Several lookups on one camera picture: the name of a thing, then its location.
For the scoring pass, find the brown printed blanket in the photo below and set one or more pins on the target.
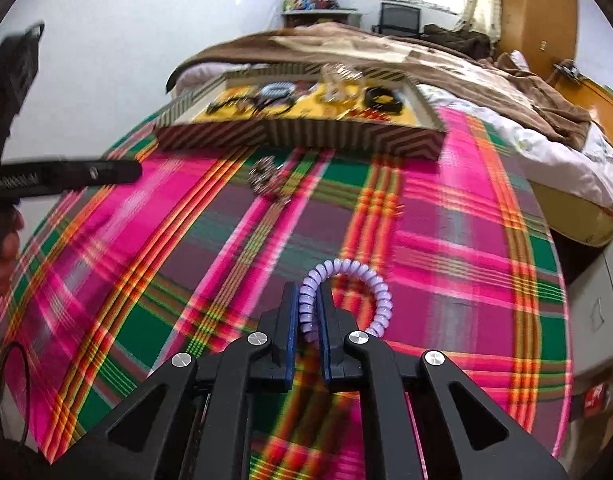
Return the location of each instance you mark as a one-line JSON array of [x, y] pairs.
[[436, 60]]

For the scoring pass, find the grey metal cabinet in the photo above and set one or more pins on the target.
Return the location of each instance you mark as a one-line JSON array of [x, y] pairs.
[[603, 310]]

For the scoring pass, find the patterned curtain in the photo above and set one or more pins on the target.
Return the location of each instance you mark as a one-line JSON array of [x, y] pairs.
[[479, 0]]

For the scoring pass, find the pink hair claw clip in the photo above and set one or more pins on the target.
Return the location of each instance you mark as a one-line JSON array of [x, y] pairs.
[[342, 84]]

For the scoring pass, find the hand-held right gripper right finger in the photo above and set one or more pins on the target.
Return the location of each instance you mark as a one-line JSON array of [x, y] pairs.
[[327, 332]]

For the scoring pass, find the yellow mattress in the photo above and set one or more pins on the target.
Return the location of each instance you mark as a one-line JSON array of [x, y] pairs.
[[576, 215]]

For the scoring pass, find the wooden headboard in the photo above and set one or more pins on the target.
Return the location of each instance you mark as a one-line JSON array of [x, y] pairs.
[[596, 95]]

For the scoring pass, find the shelf table with toys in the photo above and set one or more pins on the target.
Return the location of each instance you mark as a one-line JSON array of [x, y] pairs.
[[316, 7]]

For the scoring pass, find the person's left hand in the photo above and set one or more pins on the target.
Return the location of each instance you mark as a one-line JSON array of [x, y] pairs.
[[9, 250]]

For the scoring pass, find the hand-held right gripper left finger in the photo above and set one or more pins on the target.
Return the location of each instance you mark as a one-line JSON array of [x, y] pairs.
[[291, 330]]

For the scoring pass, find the small dark device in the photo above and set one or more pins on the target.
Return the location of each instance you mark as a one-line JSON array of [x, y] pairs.
[[567, 70]]

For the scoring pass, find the black bangle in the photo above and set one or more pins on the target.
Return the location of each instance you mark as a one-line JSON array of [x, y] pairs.
[[384, 100]]

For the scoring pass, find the pink green plaid tablecloth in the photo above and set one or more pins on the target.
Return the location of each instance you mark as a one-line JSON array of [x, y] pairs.
[[296, 230]]

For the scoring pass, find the yellow printed cardboard box tray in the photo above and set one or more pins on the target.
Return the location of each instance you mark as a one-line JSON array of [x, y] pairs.
[[306, 135]]

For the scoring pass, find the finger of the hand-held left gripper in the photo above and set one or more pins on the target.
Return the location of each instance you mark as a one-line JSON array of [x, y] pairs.
[[86, 174]]

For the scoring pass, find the dark cloth pile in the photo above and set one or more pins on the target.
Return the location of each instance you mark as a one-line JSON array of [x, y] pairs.
[[459, 40]]

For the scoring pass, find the black chair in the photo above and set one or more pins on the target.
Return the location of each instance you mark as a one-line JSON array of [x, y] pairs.
[[399, 19]]

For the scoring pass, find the wooden wardrobe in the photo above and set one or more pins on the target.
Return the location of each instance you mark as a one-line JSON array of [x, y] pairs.
[[536, 10]]

